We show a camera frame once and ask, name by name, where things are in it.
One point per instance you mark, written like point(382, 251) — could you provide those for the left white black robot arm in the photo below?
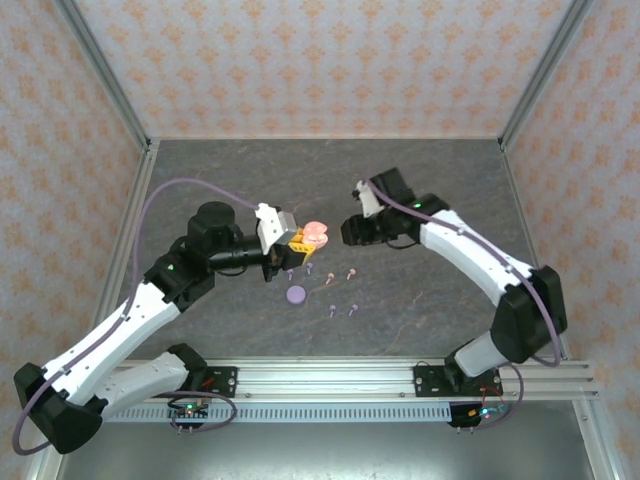
point(115, 330)

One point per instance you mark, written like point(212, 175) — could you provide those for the circuit board with lights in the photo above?
point(189, 411)
point(475, 414)

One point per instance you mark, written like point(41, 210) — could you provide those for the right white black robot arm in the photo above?
point(475, 255)

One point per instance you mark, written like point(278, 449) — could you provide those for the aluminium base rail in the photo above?
point(325, 380)

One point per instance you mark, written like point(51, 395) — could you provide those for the purple earbud charging case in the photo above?
point(295, 295)

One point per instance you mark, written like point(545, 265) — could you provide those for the aluminium table side rail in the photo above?
point(146, 165)
point(510, 165)

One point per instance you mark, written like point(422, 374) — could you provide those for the aluminium frame corner post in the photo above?
point(104, 70)
point(544, 70)

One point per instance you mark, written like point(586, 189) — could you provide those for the pink earbud charging case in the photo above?
point(315, 230)

